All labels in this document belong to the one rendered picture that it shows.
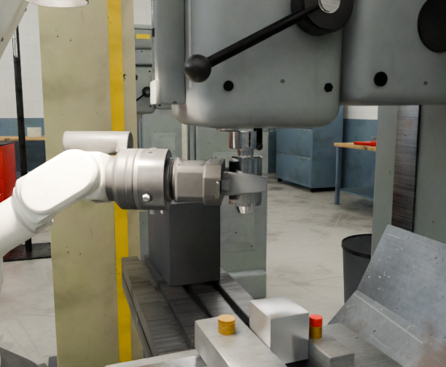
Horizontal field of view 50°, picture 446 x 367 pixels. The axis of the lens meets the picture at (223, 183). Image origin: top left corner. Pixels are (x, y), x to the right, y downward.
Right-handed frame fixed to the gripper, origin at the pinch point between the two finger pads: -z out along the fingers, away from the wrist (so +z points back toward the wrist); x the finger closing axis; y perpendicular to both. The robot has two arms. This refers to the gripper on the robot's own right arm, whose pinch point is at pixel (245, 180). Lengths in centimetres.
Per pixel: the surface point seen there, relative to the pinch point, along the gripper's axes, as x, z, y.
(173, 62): -5.7, 9.4, -15.9
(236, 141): -2.0, 1.3, -5.7
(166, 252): 34.9, 17.4, 21.4
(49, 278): 296, 157, 125
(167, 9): -5.9, 10.0, -22.3
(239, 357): -17.2, 0.2, 17.5
